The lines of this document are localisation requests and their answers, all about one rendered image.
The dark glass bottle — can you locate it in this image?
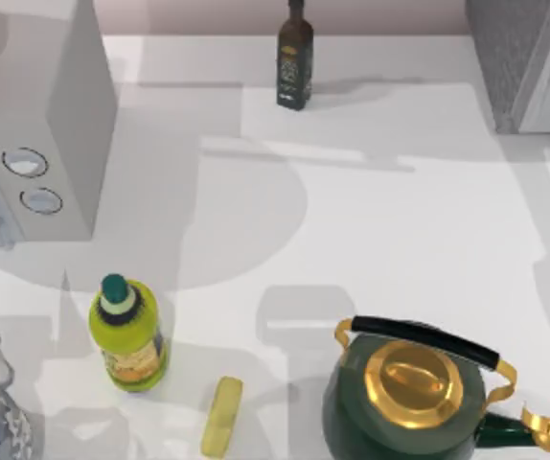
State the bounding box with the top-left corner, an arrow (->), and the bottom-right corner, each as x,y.
276,0 -> 315,112

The green bottle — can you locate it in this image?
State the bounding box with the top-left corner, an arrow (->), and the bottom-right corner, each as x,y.
88,273 -> 169,394

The yellow flat bar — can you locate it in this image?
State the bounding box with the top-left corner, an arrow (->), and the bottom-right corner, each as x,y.
200,376 -> 244,457

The green and gold kettle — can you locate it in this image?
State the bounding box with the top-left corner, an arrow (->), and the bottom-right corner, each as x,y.
322,314 -> 550,460

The microwave knob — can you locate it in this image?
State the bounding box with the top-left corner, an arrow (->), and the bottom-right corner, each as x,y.
19,186 -> 64,216
1,147 -> 49,178

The pale microwave oven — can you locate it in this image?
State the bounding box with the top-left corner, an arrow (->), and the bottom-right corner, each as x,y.
0,0 -> 118,249

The grey cabinet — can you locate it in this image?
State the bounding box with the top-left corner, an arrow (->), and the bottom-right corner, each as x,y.
464,0 -> 550,136

